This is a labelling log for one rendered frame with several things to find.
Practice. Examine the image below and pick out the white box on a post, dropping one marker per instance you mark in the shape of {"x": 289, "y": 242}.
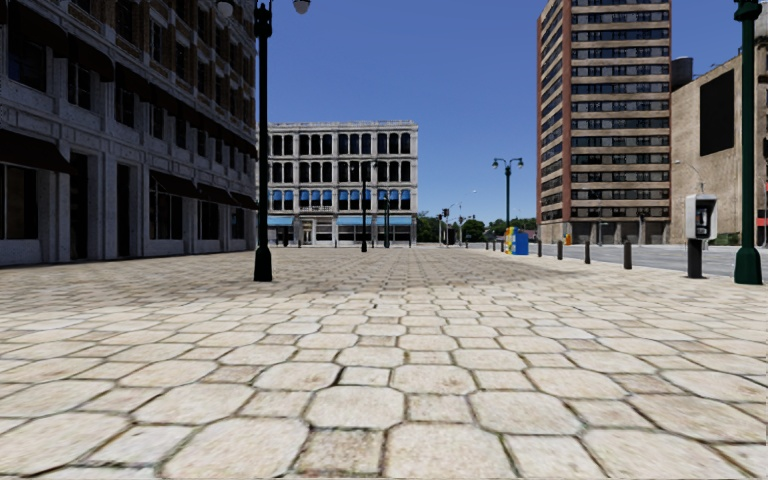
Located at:
{"x": 700, "y": 219}

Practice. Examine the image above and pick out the tan concrete building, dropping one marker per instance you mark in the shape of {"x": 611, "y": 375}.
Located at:
{"x": 720, "y": 180}

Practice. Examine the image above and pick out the trees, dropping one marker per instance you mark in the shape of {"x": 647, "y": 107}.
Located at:
{"x": 474, "y": 229}

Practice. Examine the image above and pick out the green street lamp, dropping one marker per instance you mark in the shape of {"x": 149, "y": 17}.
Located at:
{"x": 747, "y": 150}

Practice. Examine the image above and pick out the traffic light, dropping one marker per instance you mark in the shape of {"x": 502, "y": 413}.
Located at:
{"x": 445, "y": 225}
{"x": 461, "y": 227}

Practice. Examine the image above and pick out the white building blue awnings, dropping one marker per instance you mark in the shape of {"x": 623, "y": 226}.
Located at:
{"x": 342, "y": 180}

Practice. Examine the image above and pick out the black street lamp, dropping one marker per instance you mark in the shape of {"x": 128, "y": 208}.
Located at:
{"x": 263, "y": 150}
{"x": 363, "y": 204}
{"x": 387, "y": 222}
{"x": 507, "y": 192}

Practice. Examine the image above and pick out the brown banded tower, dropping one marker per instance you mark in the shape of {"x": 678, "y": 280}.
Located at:
{"x": 606, "y": 120}

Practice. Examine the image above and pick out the pale stone building dark awnings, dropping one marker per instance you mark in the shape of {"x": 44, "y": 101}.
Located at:
{"x": 120, "y": 120}

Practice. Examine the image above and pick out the blue booth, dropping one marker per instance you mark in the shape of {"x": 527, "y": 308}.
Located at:
{"x": 517, "y": 241}

